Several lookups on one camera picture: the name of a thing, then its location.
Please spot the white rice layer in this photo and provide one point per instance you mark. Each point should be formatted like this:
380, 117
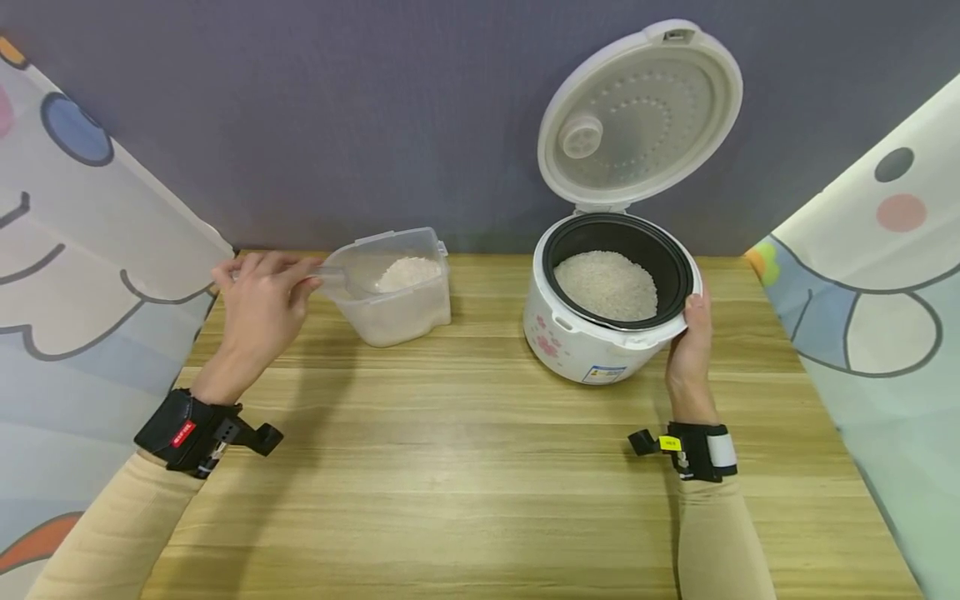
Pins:
606, 285

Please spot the black wrist band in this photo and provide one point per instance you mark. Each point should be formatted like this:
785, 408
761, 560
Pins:
694, 450
196, 433

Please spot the clear plastic scoop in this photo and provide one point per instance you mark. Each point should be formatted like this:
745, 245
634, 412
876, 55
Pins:
346, 277

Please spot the person's left hand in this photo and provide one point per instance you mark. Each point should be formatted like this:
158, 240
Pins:
259, 321

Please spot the person's right thumb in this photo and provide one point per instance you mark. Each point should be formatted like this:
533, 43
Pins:
696, 312

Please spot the person's left fingers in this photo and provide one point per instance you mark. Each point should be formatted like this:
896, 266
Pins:
279, 268

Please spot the white flowered rice cooker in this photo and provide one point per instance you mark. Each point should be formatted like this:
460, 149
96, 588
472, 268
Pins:
622, 208

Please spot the person's right hand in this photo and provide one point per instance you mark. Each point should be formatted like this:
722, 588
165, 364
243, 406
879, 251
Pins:
691, 354

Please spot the clear plastic rice container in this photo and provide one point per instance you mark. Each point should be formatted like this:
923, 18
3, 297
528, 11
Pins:
397, 312

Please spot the white rice heap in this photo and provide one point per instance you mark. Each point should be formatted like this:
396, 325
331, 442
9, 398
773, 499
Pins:
409, 272

